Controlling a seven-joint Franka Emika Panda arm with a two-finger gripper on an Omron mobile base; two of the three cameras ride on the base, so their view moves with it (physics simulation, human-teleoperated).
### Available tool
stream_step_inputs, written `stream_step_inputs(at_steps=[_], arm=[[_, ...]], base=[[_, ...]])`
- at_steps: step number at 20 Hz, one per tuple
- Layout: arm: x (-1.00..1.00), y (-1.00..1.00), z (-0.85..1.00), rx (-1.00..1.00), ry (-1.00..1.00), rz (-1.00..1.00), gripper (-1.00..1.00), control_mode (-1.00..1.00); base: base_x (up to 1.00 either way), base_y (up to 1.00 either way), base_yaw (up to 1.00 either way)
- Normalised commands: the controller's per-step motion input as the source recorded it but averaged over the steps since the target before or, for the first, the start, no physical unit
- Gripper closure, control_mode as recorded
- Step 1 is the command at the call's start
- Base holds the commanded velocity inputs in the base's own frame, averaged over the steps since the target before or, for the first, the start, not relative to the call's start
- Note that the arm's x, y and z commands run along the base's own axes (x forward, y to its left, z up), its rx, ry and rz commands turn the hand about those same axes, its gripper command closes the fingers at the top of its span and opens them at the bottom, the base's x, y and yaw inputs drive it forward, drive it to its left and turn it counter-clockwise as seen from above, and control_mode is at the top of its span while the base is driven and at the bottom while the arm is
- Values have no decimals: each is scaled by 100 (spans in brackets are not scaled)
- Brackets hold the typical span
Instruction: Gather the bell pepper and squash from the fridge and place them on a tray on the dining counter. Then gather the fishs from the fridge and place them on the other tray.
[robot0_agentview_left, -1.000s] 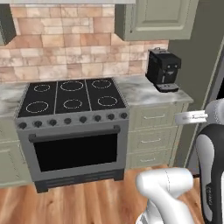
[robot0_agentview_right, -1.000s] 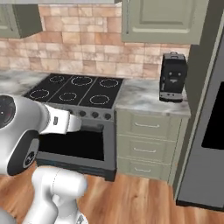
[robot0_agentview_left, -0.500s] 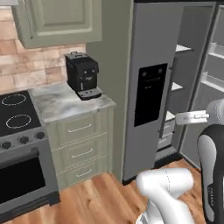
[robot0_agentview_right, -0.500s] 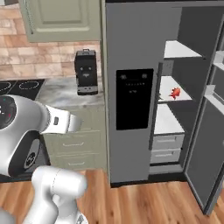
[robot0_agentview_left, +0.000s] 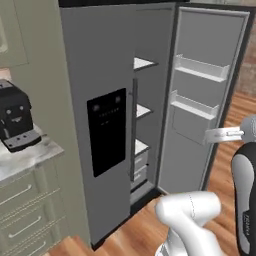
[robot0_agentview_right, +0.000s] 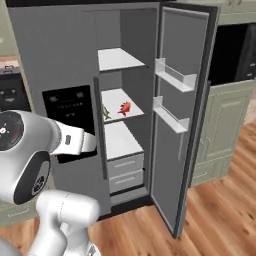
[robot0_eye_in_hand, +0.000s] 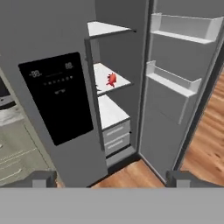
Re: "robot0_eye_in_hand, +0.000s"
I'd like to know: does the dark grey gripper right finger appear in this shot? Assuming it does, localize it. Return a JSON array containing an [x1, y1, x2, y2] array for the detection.
[[165, 170, 224, 189]]

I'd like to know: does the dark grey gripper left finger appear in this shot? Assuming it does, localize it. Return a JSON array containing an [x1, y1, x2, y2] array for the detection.
[[8, 170, 58, 189]]

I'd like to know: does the grey fridge door with bins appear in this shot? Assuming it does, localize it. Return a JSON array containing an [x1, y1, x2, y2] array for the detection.
[[137, 0, 224, 186]]

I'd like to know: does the white fridge drawer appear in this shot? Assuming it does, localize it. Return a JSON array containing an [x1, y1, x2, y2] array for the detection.
[[101, 120, 131, 142], [103, 132, 131, 158]]

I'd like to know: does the white fridge shelf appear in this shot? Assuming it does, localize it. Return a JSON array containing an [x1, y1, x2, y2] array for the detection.
[[93, 62, 135, 97], [97, 94, 131, 130], [87, 20, 137, 40]]

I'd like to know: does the white fridge door bin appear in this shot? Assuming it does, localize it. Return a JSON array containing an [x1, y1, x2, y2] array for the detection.
[[150, 12, 224, 46], [145, 59, 203, 99]]

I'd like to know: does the grey fridge body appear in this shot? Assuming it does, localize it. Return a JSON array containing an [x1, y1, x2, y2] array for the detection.
[[84, 0, 153, 177]]

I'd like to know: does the grey fridge door, black panel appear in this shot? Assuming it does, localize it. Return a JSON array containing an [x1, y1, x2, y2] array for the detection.
[[0, 0, 109, 188]]

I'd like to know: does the pale green cupboard run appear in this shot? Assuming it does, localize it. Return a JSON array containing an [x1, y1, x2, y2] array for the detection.
[[0, 68, 58, 188]]

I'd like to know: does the red fish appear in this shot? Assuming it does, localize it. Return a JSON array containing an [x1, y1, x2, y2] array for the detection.
[[105, 72, 117, 88]]

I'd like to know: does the pale drawer handle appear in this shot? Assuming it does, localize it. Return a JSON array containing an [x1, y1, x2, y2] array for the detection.
[[0, 167, 24, 181], [0, 148, 39, 165]]

